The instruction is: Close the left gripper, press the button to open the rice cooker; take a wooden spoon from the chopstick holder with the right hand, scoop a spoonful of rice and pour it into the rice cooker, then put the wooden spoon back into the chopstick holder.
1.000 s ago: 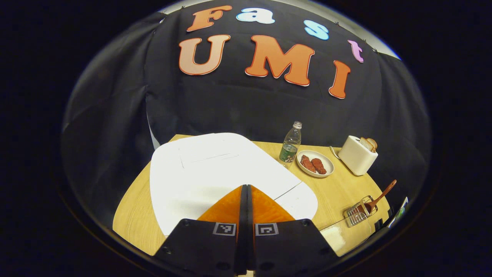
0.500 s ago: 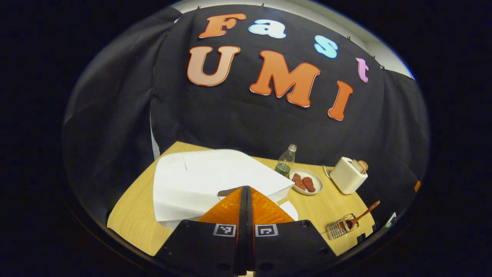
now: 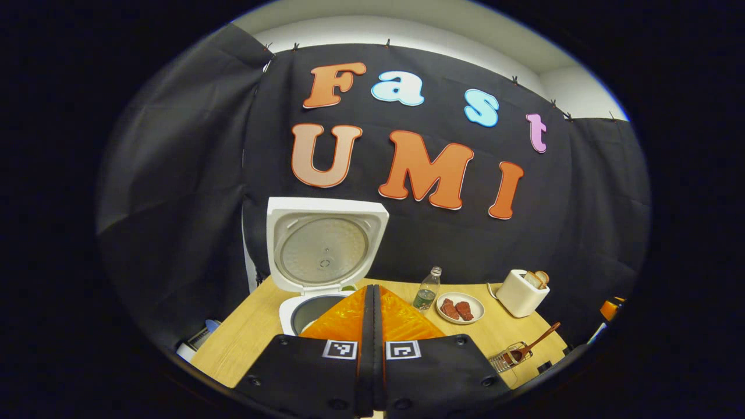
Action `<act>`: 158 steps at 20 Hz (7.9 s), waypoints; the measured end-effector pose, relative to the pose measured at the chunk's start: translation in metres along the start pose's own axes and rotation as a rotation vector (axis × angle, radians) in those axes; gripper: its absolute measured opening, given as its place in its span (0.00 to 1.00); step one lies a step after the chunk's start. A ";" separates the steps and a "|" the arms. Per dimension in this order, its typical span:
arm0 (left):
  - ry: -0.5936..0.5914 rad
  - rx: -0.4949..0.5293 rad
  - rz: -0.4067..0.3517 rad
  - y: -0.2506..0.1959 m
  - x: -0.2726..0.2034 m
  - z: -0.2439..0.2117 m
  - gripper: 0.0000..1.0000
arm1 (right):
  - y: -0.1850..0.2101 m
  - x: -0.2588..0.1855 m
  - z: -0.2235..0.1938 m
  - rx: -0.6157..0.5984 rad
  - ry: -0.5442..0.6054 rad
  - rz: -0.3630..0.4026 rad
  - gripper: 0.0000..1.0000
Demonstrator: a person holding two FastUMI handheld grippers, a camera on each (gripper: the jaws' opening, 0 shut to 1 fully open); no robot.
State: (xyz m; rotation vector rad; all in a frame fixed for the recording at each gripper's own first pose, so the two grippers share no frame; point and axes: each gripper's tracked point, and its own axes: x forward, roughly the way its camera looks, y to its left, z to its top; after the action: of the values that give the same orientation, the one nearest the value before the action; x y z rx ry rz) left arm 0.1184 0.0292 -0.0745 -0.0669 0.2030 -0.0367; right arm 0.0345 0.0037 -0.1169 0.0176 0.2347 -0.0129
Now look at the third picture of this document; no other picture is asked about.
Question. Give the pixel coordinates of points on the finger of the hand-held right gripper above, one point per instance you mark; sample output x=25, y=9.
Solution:
x=611, y=309

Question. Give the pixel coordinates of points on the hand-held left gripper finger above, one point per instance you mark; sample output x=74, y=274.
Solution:
x=379, y=372
x=365, y=372

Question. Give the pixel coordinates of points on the brown wooden spoon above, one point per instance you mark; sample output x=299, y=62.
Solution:
x=513, y=356

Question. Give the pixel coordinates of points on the white rice cooker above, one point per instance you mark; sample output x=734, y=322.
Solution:
x=326, y=250

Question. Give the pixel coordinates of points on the toasted bread slice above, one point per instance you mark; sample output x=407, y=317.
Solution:
x=532, y=280
x=543, y=277

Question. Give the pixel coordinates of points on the small black box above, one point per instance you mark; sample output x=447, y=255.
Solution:
x=545, y=367

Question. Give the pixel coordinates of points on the clear glass bottle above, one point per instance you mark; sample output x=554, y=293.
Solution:
x=426, y=297

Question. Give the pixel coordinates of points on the white toaster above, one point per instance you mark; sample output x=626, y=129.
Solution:
x=518, y=297

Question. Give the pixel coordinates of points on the red meat piece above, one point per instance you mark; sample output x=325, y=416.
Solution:
x=449, y=308
x=464, y=311

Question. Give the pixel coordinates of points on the round white plate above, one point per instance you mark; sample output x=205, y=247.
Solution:
x=477, y=305

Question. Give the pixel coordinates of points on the white and blue device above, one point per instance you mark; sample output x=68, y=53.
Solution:
x=198, y=340

